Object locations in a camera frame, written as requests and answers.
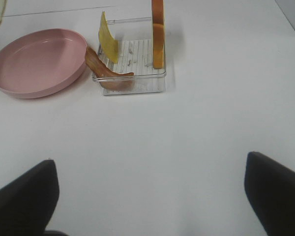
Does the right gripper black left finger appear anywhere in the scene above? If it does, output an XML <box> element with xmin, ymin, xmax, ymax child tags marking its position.
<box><xmin>0</xmin><ymin>160</ymin><xmax>59</xmax><ymax>236</ymax></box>

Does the bacon strip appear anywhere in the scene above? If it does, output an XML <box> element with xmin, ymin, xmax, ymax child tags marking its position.
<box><xmin>85</xmin><ymin>46</ymin><xmax>134</xmax><ymax>91</ymax></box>

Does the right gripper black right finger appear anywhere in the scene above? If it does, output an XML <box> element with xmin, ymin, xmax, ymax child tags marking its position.
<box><xmin>244</xmin><ymin>151</ymin><xmax>295</xmax><ymax>236</ymax></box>

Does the right clear plastic container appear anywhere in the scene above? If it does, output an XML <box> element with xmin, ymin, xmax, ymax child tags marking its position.
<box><xmin>92</xmin><ymin>17</ymin><xmax>166</xmax><ymax>95</ymax></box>

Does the yellow cheese slice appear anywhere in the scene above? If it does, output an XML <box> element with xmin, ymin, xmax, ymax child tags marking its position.
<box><xmin>98</xmin><ymin>11</ymin><xmax>119</xmax><ymax>64</ymax></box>

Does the pink round plate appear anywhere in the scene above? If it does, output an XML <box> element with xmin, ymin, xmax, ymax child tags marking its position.
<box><xmin>0</xmin><ymin>29</ymin><xmax>88</xmax><ymax>99</ymax></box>

